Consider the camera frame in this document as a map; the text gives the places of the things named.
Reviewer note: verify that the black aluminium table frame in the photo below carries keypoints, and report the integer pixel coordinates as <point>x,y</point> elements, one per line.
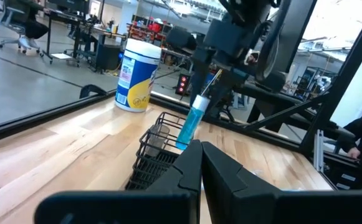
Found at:
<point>43,116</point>

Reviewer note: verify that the black box under desk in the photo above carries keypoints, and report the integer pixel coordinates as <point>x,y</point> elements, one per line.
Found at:
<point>107,57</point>

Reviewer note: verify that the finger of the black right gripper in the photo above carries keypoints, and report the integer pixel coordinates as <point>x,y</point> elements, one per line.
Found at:
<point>227,84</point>
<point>196,77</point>

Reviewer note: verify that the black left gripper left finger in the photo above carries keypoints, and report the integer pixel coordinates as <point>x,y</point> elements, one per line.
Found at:
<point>174,199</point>

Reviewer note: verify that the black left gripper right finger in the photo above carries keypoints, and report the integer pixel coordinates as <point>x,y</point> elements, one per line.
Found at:
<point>246,202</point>

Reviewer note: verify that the grey translucent cup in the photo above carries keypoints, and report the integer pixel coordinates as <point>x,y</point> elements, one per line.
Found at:
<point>157,140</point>

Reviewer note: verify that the blue yellow wipes canister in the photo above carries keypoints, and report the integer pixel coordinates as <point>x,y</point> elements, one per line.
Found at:
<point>137,74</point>

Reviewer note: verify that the red storage shelf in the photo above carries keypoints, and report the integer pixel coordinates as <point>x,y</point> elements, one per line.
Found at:
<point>143,31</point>

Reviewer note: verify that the blue liquid test tube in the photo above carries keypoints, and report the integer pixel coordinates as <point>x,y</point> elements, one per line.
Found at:
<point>190,124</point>

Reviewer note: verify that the silver aluminium bracket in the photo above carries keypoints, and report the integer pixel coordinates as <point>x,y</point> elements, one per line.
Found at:
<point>318,152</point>

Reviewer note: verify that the person's hand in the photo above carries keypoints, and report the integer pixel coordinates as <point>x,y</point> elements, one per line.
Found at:
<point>353,153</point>

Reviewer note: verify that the black office desk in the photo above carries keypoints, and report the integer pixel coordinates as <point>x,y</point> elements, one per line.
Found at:
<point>74,18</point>

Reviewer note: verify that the black LED control box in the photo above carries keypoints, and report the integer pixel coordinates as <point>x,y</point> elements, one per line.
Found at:
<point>183,84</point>

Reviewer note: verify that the grey office chair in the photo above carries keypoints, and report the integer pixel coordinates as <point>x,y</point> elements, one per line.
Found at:
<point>12,18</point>

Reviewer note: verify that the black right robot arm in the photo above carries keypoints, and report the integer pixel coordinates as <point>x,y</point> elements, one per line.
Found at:
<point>246,9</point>

